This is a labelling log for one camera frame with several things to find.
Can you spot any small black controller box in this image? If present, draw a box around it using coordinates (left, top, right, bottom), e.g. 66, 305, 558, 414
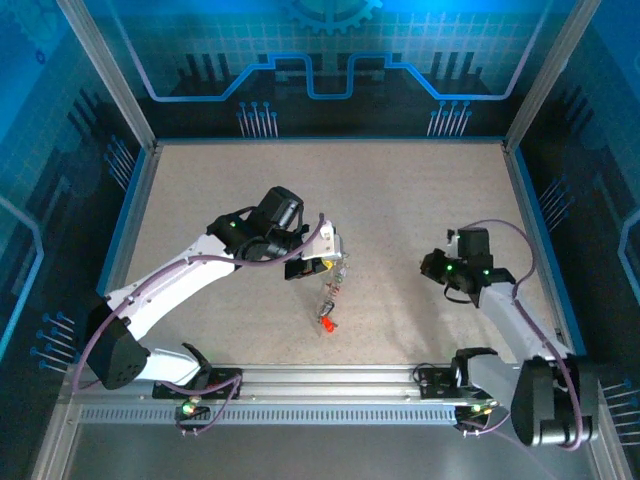
175, 402, 211, 421
454, 403, 494, 426

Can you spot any grey metal front plate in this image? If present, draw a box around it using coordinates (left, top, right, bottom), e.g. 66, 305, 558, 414
64, 424, 601, 480

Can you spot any aluminium side rail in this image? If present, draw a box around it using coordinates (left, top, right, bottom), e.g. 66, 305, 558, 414
29, 142, 162, 480
501, 142, 634, 480

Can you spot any aluminium back rail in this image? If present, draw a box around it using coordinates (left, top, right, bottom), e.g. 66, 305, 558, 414
154, 138, 507, 148

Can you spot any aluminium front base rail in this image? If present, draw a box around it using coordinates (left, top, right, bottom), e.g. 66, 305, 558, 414
58, 363, 521, 404

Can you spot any slotted grey cable duct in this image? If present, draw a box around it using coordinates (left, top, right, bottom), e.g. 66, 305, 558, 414
79, 405, 459, 426

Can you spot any aluminium frame post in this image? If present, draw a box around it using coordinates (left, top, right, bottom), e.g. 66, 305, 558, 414
503, 0, 603, 151
55, 0, 160, 151

